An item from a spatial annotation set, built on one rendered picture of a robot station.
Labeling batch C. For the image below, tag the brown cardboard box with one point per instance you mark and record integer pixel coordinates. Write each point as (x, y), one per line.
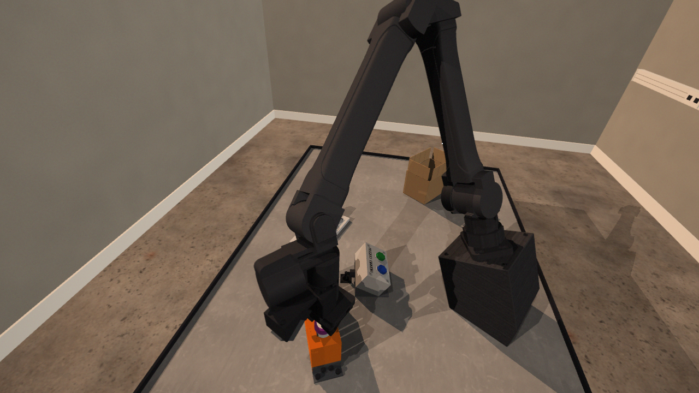
(423, 180)

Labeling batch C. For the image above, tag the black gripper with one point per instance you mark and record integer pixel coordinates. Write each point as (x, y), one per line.
(344, 303)

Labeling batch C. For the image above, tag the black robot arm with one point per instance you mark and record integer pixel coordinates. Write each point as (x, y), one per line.
(316, 209)

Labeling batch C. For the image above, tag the black table edge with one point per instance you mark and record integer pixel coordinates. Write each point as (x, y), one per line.
(559, 320)

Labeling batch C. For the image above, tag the beige key housing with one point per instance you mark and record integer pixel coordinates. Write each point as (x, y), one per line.
(371, 273)

